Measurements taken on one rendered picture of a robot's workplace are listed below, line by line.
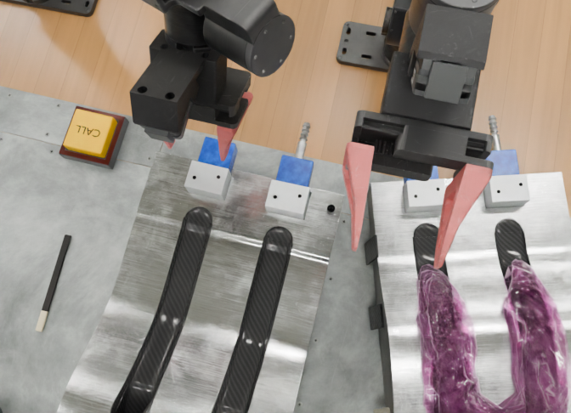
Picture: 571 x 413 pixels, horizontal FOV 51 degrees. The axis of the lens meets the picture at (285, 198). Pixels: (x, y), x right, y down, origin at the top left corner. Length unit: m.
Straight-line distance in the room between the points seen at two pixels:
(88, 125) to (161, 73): 0.39
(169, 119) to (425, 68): 0.24
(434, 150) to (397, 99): 0.05
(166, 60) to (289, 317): 0.36
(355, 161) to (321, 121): 0.48
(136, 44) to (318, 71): 0.29
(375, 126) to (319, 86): 0.49
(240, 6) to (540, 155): 0.58
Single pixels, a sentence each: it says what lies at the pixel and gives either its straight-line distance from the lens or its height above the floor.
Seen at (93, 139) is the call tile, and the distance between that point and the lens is 0.92.
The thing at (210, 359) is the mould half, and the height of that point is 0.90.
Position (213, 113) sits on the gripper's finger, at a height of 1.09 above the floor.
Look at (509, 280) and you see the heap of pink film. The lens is 0.82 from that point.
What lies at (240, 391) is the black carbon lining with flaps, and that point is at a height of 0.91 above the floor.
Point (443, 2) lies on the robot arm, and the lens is 0.43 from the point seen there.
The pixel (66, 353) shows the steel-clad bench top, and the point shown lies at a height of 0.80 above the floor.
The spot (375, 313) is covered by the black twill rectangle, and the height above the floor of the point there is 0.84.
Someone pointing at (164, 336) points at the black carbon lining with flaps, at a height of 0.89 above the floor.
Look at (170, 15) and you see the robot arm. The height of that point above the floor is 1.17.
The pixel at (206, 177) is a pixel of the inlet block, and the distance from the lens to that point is 0.77.
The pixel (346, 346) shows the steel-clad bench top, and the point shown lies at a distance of 0.85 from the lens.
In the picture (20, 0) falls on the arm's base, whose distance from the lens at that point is 1.11.
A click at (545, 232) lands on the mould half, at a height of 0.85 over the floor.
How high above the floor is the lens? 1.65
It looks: 75 degrees down
